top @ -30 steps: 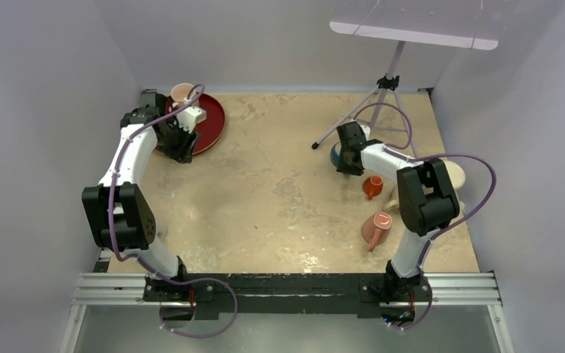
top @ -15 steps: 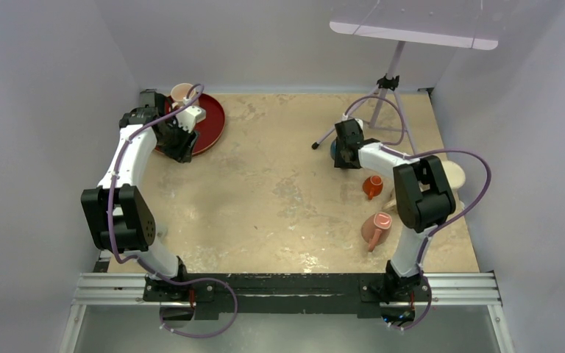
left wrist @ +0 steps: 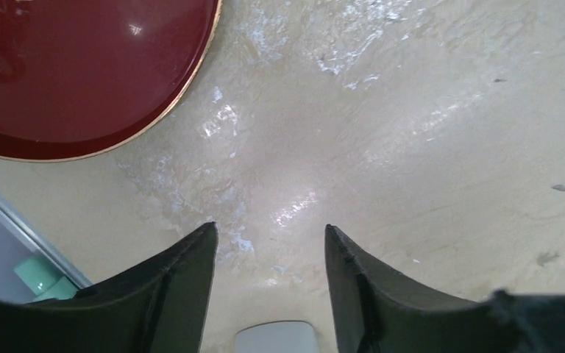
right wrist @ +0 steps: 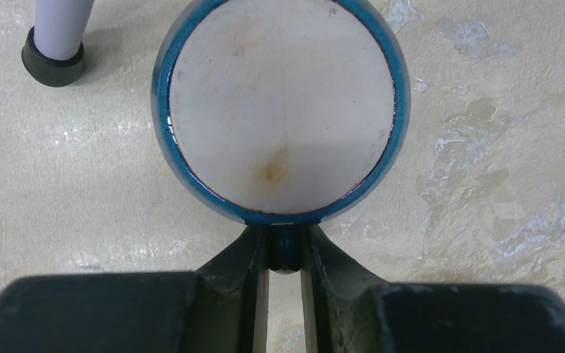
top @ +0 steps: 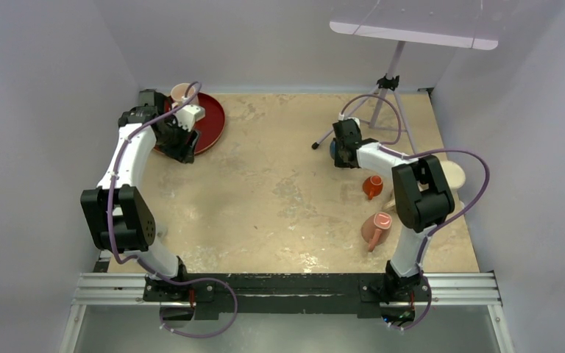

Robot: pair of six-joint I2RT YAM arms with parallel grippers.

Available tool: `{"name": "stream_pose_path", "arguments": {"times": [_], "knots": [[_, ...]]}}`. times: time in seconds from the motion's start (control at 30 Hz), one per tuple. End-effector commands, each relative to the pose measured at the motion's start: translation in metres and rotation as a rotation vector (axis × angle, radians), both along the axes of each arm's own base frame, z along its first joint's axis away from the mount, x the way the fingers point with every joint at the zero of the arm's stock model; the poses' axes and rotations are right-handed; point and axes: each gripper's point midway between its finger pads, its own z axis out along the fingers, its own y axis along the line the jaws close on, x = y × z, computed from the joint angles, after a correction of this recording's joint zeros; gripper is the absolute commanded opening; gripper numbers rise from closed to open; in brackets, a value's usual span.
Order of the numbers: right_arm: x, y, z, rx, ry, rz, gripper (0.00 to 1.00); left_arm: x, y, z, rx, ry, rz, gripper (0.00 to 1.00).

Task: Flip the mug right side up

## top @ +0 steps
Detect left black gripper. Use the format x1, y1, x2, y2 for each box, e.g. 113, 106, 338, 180
157, 116, 200, 164

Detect white pinkish mug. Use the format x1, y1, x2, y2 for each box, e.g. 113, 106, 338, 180
170, 83, 200, 108

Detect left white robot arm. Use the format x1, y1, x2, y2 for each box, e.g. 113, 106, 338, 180
80, 83, 205, 301

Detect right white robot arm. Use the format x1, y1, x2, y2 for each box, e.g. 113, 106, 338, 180
333, 119, 455, 299

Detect dark blue mug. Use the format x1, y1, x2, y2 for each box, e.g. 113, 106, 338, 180
329, 139, 336, 160

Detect small orange mug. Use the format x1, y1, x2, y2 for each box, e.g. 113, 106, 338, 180
362, 175, 383, 200

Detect beige mug lying sideways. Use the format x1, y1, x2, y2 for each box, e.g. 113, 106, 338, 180
382, 197, 396, 212

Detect pink salmon mug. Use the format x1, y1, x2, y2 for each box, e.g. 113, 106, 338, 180
360, 212, 393, 252

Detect cream upside down mug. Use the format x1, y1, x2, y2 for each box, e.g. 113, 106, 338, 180
441, 160, 466, 191

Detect round red lacquer tray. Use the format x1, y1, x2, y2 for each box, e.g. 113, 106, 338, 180
165, 93, 225, 156

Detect white tripod stand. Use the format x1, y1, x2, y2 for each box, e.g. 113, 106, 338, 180
310, 40, 424, 157

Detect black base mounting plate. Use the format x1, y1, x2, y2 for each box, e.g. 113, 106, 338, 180
143, 273, 430, 321

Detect white overhead light panel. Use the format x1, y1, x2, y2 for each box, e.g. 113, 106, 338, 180
330, 0, 511, 51

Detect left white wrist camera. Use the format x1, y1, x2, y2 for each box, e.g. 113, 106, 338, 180
174, 104, 206, 132

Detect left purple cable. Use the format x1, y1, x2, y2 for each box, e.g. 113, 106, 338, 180
106, 80, 239, 340

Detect purple cable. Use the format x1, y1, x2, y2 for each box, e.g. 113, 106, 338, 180
338, 93, 491, 332
106, 80, 239, 340

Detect aluminium frame rail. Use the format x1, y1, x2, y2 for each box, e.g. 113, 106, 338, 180
59, 273, 515, 352

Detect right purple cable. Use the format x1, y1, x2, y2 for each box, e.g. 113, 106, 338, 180
338, 93, 491, 332

